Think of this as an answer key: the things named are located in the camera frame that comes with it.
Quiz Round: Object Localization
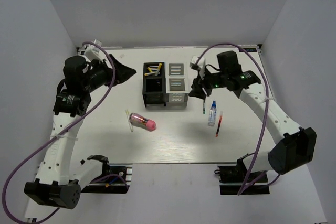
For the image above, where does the right XDOF logo sticker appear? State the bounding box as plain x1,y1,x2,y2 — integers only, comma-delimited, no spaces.
244,48,257,52

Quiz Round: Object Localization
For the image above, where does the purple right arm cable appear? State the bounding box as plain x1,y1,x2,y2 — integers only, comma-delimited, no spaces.
197,42,281,196

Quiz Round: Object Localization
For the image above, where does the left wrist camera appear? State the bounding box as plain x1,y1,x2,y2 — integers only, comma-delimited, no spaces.
84,43,103,61

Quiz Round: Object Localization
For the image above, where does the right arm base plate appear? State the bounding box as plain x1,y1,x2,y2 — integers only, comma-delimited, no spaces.
214,165,270,196

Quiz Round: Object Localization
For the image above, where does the pink marker set bottle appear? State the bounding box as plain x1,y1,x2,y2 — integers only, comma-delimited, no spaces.
130,113,156,131

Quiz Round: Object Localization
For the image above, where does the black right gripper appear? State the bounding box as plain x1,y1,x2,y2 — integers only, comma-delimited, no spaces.
188,67,228,100

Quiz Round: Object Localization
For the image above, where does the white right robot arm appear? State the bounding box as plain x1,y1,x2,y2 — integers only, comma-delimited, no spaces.
189,51,317,182

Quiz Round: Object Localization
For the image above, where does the clear spray bottle blue cap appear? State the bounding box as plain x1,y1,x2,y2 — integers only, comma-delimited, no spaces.
207,100,217,126

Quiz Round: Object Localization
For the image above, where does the black slotted organizer box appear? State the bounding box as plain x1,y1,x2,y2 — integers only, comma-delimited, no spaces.
142,62,166,107

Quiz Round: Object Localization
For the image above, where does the red orange pen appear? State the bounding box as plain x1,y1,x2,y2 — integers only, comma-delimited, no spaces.
215,111,223,137

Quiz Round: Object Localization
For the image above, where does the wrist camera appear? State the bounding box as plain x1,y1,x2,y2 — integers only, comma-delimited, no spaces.
190,56,206,79
84,43,103,61

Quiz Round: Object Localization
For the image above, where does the pale green capped white marker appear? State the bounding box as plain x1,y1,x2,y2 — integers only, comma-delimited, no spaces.
125,109,134,132

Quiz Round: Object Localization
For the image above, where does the white slotted organizer box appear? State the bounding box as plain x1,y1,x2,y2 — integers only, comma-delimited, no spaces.
165,63,189,109

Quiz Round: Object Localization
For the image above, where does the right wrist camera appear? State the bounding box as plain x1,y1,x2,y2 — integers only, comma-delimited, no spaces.
190,56,206,79

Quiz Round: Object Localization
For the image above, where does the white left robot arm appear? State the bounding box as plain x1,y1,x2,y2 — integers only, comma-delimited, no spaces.
24,56,136,209

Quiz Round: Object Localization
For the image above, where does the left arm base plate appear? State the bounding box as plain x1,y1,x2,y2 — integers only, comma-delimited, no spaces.
81,164,133,194

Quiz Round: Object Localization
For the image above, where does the yellow capped white marker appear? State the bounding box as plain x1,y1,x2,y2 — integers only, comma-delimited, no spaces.
144,71,159,77

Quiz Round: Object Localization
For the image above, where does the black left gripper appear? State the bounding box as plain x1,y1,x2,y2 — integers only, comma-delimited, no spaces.
83,54,137,93

